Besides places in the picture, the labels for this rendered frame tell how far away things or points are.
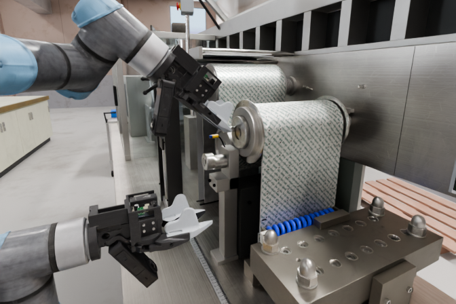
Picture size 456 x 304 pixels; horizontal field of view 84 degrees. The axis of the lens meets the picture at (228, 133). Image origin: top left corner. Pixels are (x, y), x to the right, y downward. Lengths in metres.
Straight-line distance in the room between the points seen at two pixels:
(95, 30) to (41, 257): 0.36
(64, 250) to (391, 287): 0.56
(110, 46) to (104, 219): 0.29
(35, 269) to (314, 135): 0.57
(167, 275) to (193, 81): 0.47
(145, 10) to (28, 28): 4.28
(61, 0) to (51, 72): 11.85
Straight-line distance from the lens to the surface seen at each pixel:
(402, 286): 0.65
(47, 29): 12.26
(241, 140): 0.56
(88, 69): 0.51
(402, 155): 0.71
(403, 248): 0.68
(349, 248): 0.62
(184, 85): 0.52
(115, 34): 0.49
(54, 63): 0.46
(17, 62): 0.42
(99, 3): 0.49
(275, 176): 0.59
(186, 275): 0.72
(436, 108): 0.67
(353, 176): 0.81
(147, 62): 0.49
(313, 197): 0.69
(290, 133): 0.58
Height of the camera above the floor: 1.38
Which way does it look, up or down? 13 degrees down
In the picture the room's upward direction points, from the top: straight up
